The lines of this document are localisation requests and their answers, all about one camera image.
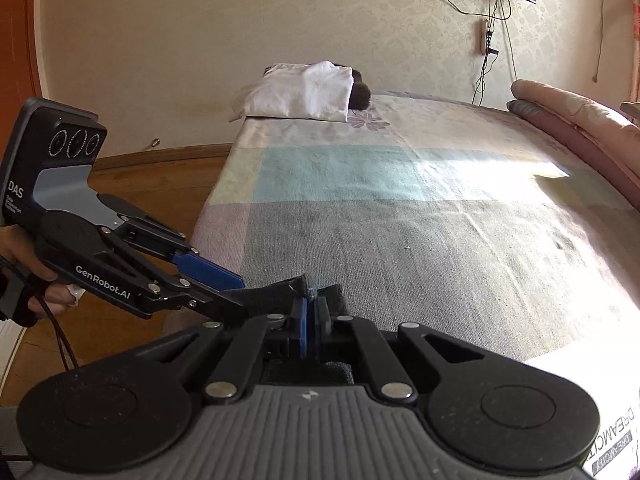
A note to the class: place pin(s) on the orange wooden door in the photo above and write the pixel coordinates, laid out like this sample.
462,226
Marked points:
32,35

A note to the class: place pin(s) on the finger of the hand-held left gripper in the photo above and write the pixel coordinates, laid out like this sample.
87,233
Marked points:
215,307
210,272

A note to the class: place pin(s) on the folded pink floral quilt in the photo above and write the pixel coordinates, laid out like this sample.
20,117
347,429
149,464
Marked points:
575,120

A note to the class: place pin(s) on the pink striped curtain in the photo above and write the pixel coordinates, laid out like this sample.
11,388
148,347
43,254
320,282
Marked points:
636,25

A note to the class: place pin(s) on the person's left hand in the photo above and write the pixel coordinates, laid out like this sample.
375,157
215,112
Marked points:
50,300

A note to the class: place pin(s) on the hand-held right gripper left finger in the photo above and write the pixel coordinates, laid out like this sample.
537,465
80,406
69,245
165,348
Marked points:
301,330

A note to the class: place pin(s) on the dark brown cloth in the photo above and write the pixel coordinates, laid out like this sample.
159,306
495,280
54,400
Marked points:
360,92

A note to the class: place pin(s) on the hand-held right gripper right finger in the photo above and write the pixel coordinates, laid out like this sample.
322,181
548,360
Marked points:
320,322

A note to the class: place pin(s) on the dark grey pants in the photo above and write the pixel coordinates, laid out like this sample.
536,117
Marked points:
270,300

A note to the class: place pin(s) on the white folded clothes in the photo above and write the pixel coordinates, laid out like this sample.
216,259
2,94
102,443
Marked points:
300,90

